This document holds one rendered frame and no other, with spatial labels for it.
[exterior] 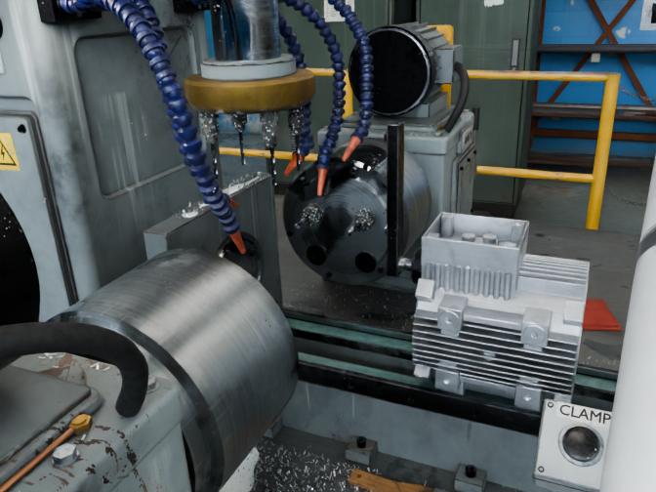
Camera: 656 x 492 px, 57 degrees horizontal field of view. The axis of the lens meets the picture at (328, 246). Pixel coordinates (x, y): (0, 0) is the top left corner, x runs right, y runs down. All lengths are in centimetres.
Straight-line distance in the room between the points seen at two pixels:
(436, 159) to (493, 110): 277
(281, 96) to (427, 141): 51
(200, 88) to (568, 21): 515
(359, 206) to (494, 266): 38
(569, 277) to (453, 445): 29
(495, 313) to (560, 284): 8
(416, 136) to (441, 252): 52
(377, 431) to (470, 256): 31
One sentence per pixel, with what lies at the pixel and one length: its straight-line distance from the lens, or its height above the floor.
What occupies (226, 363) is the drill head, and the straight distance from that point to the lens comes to 61.
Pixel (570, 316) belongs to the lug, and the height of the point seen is 108.
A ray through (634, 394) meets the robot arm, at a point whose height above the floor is 129.
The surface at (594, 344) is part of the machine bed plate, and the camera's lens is 127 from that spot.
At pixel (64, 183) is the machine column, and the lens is 89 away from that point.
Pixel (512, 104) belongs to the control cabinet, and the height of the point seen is 75.
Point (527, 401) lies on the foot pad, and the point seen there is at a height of 97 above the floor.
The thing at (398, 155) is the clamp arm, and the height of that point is 120.
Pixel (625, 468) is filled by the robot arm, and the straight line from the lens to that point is 25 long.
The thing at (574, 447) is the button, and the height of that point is 107.
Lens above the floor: 144
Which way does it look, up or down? 23 degrees down
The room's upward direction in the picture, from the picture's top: 2 degrees counter-clockwise
